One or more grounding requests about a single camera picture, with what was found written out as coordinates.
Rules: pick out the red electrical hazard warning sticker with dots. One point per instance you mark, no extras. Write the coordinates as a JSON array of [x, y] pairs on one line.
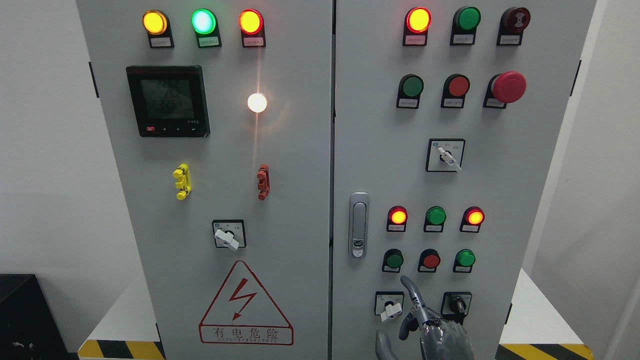
[[243, 312]]

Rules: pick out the lower red push button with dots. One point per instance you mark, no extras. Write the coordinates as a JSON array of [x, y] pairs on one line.
[[429, 261]]

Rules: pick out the black knob selector switch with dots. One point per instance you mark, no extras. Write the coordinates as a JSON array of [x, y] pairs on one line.
[[455, 305]]

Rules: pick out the lower left red indicator lamp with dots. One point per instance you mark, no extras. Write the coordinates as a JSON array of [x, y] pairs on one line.
[[397, 218]]

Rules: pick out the silver cabinet door handle lock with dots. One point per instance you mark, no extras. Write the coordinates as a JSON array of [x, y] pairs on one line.
[[359, 205]]

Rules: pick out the black digital power meter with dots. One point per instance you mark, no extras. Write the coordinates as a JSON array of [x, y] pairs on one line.
[[169, 101]]

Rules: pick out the red indicator lamp top left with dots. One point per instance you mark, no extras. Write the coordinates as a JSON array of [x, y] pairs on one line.
[[252, 27]]

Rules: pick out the green indicator lamp top left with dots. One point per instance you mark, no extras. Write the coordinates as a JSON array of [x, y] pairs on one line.
[[205, 26]]

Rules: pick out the grey right cabinet door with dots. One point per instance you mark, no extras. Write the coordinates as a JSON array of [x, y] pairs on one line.
[[381, 150]]

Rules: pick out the white platform with hazard stripes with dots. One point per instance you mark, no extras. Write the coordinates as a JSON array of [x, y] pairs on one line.
[[534, 329]]

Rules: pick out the yellow indicator lamp top left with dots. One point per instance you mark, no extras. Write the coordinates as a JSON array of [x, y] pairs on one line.
[[158, 29]]

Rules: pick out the black box lower left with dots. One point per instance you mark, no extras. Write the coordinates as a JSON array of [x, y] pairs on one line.
[[27, 327]]

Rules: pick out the upper red push button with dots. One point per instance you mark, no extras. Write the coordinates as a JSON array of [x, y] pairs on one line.
[[454, 91]]

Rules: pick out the red push button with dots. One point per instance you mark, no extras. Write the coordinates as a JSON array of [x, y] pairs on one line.
[[454, 91], [429, 261]]

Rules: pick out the yellow terminal connector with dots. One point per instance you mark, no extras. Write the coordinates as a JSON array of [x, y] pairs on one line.
[[182, 181]]

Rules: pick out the red indicator lamp top right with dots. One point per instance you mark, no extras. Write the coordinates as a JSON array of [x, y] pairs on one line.
[[415, 27]]

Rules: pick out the green indicator lamp top right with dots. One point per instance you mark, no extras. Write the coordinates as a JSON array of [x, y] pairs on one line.
[[464, 26]]

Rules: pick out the red indicator lamp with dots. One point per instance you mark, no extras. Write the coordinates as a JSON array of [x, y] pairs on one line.
[[472, 220], [397, 218], [415, 27], [252, 27]]

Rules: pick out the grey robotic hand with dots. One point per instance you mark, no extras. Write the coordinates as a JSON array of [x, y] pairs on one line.
[[440, 339]]

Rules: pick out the white lit indicator lamp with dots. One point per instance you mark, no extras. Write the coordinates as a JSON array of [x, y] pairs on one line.
[[257, 102]]

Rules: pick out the lower right red indicator lamp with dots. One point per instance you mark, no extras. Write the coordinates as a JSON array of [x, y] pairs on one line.
[[472, 220]]

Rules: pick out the left door rotary selector switch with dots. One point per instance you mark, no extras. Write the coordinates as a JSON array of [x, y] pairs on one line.
[[229, 233]]

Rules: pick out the green indicator lamp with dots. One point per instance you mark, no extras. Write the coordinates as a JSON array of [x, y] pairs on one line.
[[464, 26], [205, 26], [435, 218]]

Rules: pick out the upper right rotary selector switch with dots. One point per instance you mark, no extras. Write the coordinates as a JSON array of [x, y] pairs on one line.
[[445, 155]]

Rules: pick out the green push button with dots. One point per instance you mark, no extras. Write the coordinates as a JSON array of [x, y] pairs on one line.
[[409, 92], [464, 261], [392, 261]]

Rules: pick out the grey cabinet door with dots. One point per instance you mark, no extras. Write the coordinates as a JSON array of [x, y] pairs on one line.
[[381, 150], [287, 234]]

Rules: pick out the red emergency stop mushroom button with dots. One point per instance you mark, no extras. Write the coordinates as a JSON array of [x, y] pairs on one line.
[[504, 88]]

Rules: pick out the lower middle green indicator lamp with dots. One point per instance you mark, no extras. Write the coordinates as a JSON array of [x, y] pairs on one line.
[[435, 218]]

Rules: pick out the lower left white selector switch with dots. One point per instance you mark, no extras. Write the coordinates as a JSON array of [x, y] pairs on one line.
[[388, 305]]

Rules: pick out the grey left cabinet door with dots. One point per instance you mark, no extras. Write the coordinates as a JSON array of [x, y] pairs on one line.
[[287, 234]]

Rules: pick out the red terminal connector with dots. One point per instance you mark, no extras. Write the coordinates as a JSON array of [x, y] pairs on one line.
[[263, 182]]

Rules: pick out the dark red buzzer alarm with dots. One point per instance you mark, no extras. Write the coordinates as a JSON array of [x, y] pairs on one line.
[[512, 25]]

